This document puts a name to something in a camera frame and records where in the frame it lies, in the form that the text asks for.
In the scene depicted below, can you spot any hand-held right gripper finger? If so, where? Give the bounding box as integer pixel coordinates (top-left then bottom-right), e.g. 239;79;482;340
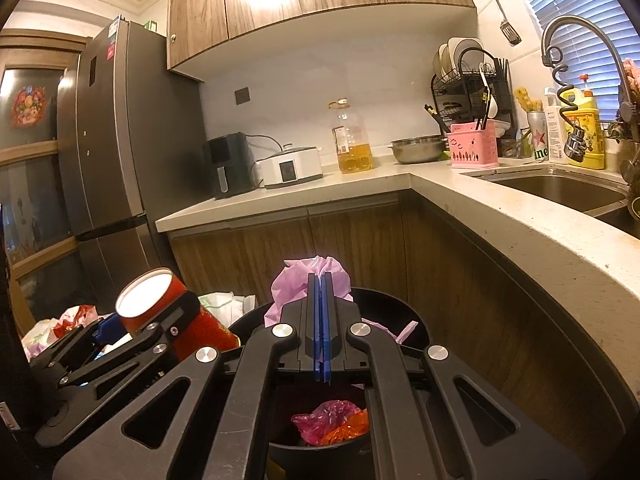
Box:
52;274;321;480
320;274;586;480

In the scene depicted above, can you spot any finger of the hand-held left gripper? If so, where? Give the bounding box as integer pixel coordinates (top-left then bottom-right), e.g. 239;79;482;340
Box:
57;291;201;403
22;316;133;377

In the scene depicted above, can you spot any red printed plastic bag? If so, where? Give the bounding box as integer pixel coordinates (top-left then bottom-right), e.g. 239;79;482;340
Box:
52;304;101;341

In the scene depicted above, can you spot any red paper cup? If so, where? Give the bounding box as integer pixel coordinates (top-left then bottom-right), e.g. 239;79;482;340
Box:
115;269;241;361

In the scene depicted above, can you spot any light purple plastic bag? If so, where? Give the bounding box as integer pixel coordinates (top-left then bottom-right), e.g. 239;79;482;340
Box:
264;255;420;346

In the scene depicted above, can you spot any black trash bin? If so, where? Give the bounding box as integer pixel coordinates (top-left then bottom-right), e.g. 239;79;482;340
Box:
227;287;433;480

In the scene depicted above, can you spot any pink plastic bag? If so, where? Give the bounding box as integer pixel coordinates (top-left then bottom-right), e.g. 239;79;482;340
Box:
291;400;361;446

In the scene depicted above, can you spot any orange plastic bag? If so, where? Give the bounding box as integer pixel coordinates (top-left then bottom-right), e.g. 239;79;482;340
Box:
320;407;370;447

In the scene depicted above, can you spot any floral tablecloth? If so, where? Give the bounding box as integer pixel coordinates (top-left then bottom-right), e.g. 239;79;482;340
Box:
22;291;258;361

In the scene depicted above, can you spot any wooden base cabinet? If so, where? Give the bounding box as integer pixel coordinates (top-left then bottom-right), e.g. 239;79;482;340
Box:
167;190;626;461

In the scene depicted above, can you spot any white rice cooker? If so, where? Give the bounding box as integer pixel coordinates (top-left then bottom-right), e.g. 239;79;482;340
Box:
255;144;325;190

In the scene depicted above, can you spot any black air fryer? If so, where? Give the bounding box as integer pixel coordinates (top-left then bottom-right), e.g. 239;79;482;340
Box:
201;132;261;201

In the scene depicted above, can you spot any dark grey refrigerator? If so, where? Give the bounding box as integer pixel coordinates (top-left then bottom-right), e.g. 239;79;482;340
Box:
55;15;208;311

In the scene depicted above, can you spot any cooking oil bottle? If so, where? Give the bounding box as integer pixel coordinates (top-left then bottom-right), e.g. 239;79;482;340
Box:
328;98;375;175

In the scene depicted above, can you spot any steel bowl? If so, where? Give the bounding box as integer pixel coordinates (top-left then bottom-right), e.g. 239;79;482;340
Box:
387;136;448;165

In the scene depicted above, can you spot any wooden glass door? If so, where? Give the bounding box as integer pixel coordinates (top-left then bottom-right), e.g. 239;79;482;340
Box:
0;30;93;336

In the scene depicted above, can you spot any beige kitchen countertop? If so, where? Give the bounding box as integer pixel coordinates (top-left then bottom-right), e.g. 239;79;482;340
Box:
156;155;640;396

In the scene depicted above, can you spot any pink utensil holder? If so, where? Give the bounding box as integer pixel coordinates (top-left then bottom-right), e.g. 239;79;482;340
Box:
446;121;501;170

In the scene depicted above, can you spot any red round door decoration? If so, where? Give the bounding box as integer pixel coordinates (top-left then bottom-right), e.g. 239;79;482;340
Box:
11;85;48;128

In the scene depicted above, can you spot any black dish rack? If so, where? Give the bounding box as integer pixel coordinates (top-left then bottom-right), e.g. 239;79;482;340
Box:
431;47;518;158

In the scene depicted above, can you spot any steel sink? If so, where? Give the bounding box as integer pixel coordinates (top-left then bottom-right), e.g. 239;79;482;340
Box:
460;165;640;238

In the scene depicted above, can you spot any white ladle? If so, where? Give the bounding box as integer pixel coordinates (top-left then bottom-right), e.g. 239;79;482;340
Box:
479;62;499;120

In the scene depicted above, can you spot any white bottle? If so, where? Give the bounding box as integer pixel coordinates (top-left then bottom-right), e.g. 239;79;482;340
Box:
542;86;568;163

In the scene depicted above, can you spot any yellow brush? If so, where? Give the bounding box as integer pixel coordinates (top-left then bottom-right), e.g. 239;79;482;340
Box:
515;87;543;113

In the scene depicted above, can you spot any yellow detergent bottle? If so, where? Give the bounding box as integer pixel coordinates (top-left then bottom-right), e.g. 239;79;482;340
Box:
565;75;606;170

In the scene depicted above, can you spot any hanging metal spatula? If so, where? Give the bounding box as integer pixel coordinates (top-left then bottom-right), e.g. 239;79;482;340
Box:
481;0;522;46

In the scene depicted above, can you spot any steel kitchen faucet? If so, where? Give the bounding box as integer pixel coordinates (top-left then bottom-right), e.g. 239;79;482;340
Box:
540;15;640;186

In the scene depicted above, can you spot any pink cloth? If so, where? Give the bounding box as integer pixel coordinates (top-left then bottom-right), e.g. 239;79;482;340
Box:
622;57;640;93

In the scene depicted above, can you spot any black power cable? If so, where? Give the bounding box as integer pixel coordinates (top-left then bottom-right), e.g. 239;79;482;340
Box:
245;134;296;155

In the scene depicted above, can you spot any wire sink caddy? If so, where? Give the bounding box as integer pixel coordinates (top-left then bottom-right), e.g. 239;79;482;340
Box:
605;119;640;144

